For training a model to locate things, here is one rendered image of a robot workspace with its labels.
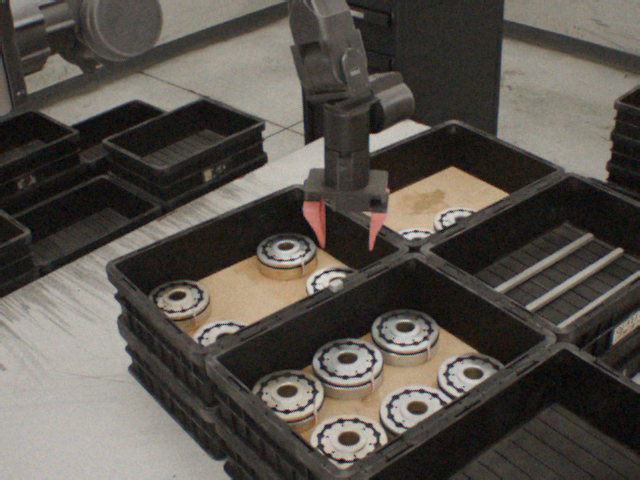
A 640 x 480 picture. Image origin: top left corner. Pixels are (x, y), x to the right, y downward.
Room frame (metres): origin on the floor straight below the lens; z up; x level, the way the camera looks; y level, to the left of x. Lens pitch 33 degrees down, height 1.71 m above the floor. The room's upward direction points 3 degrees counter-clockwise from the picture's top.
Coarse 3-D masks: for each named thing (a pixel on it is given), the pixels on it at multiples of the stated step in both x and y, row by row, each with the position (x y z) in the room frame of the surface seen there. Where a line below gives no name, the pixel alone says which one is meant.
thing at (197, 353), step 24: (288, 192) 1.38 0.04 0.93; (216, 216) 1.31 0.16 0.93; (168, 240) 1.24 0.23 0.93; (384, 240) 1.21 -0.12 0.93; (120, 264) 1.18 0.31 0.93; (384, 264) 1.14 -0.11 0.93; (120, 288) 1.13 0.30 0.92; (144, 312) 1.06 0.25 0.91; (288, 312) 1.03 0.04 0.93; (168, 336) 1.01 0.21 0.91; (240, 336) 0.98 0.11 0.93; (192, 360) 0.95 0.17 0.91
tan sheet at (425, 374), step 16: (368, 336) 1.09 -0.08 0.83; (448, 336) 1.07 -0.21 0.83; (448, 352) 1.04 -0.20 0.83; (464, 352) 1.03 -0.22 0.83; (304, 368) 1.02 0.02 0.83; (384, 368) 1.01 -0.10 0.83; (400, 368) 1.01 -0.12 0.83; (416, 368) 1.00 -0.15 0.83; (432, 368) 1.00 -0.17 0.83; (384, 384) 0.97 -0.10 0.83; (400, 384) 0.97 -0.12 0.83; (416, 384) 0.97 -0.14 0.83; (432, 384) 0.97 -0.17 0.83; (336, 400) 0.94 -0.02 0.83; (352, 400) 0.94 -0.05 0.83; (368, 400) 0.94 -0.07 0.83; (368, 416) 0.91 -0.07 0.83; (304, 432) 0.88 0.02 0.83
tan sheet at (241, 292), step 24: (240, 264) 1.30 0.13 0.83; (336, 264) 1.29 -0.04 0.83; (216, 288) 1.24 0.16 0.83; (240, 288) 1.23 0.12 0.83; (264, 288) 1.23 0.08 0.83; (288, 288) 1.23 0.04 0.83; (216, 312) 1.17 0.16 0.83; (240, 312) 1.16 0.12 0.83; (264, 312) 1.16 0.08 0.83; (192, 336) 1.11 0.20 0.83
